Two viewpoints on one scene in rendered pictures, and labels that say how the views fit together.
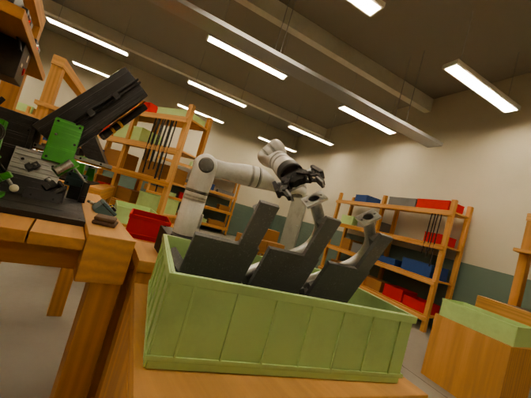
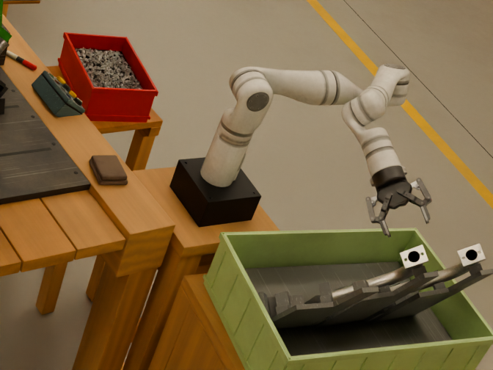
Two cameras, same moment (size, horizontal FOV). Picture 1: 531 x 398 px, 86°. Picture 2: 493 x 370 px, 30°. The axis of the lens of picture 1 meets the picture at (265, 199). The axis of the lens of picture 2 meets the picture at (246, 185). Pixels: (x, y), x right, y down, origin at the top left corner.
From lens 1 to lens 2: 1.66 m
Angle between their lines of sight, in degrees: 39
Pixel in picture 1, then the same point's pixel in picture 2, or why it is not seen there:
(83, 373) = (122, 343)
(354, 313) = (434, 349)
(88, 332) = (127, 313)
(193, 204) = (235, 151)
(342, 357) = not seen: outside the picture
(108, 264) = (148, 253)
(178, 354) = not seen: outside the picture
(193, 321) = not seen: outside the picture
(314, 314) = (397, 357)
